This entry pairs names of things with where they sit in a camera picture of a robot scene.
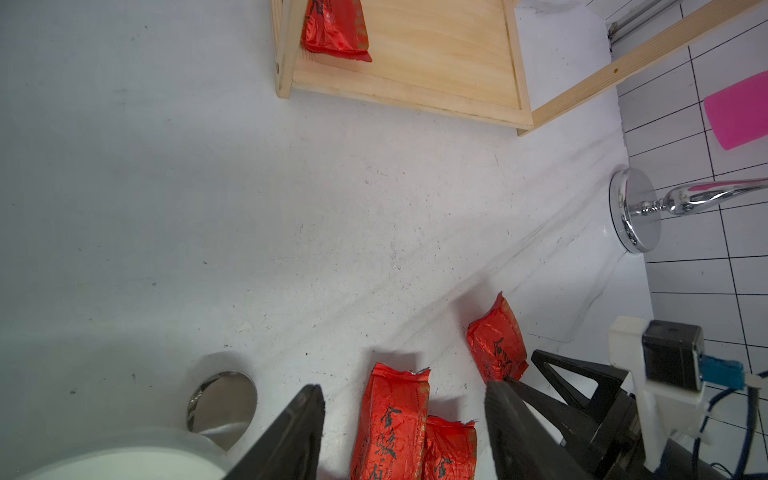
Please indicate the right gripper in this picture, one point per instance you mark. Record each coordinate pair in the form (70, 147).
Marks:
(614, 445)

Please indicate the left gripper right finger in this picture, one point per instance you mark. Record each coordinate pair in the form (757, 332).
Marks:
(521, 446)

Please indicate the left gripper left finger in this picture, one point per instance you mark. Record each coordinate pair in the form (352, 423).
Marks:
(290, 447)

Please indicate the red tea bag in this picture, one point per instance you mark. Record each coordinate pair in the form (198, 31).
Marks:
(450, 450)
(336, 28)
(496, 344)
(390, 440)

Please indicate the wooden two-tier shelf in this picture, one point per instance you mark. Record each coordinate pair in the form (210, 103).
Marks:
(461, 58)

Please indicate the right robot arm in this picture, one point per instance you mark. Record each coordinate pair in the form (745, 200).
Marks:
(714, 468)

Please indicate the white bowl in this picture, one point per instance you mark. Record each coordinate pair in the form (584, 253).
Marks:
(143, 453)

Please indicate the chrome cup rack stand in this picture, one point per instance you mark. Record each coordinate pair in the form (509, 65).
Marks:
(636, 209)

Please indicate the pink plastic wine glass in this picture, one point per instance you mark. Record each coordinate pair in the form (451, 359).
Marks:
(738, 113)

